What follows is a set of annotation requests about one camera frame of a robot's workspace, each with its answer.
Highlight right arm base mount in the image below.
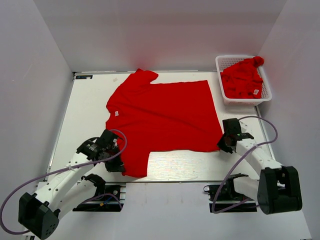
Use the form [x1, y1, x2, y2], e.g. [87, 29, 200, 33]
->
[203, 184, 258, 213]

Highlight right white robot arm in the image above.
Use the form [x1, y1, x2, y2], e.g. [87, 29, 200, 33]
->
[211, 118, 303, 215]

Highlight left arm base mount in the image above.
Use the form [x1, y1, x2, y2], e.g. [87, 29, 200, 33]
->
[72, 183, 126, 213]

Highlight red t shirt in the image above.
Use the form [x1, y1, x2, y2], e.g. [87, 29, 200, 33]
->
[105, 69, 223, 178]

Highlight white plastic basket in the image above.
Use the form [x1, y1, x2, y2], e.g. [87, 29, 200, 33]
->
[215, 55, 272, 106]

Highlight black label sticker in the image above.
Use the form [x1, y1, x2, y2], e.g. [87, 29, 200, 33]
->
[75, 75, 93, 80]

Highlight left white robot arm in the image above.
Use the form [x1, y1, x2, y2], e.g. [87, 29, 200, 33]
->
[18, 129, 128, 240]

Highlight red t shirts in basket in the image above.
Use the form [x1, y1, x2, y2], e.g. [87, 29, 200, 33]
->
[220, 56, 264, 99]

